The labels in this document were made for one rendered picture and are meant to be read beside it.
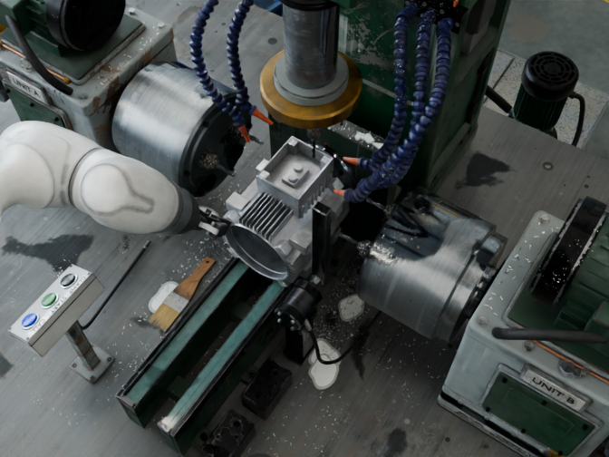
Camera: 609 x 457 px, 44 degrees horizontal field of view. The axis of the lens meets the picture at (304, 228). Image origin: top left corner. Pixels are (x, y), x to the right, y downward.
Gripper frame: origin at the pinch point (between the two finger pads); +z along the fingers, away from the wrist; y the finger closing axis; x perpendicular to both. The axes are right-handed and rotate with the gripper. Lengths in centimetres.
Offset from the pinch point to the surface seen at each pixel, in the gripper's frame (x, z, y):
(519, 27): -123, 198, 7
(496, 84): -77, 125, -10
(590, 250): -26, -13, -60
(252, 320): 14.4, 13.2, -10.9
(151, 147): -6.4, 4.1, 23.0
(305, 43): -33.8, -21.7, -7.8
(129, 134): -6.4, 4.1, 29.0
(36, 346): 33.9, -14.3, 13.3
